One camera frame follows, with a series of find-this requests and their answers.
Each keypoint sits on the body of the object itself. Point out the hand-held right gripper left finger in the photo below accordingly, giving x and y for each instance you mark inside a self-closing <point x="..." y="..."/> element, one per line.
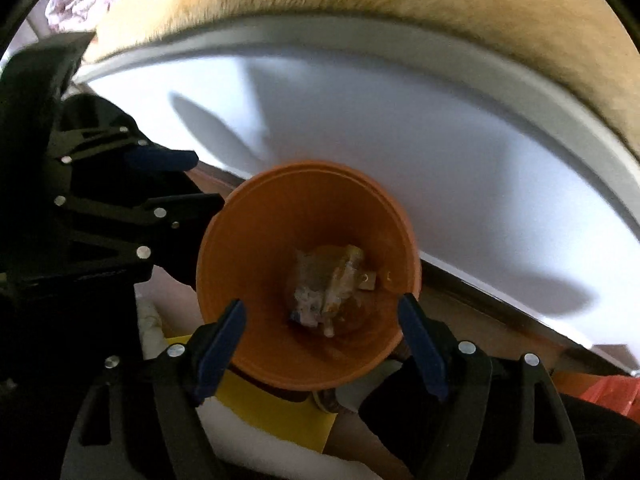
<point x="220" y="350"/>

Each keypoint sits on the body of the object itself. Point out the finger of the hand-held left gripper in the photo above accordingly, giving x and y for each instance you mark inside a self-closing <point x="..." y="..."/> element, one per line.
<point x="160" y="159"/>
<point x="165" y="220"/>

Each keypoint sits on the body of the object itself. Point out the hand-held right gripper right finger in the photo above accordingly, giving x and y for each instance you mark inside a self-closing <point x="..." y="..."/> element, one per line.
<point x="422" y="355"/>

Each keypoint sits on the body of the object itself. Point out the orange plastic bin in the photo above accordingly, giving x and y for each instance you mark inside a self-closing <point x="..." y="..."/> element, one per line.
<point x="260" y="240"/>

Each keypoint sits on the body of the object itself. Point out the yellow paper packet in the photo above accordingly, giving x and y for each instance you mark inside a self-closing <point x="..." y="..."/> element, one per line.
<point x="280" y="412"/>

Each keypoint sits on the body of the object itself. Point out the crumpled plastic wrappers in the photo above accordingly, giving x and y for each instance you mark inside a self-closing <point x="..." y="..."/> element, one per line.
<point x="325" y="285"/>

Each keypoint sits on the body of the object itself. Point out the orange plastic bag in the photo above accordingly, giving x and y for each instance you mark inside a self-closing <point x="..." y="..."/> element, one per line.
<point x="615" y="395"/>

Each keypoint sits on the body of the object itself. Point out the white bed mattress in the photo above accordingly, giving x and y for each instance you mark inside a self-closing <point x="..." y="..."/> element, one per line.
<point x="375" y="125"/>

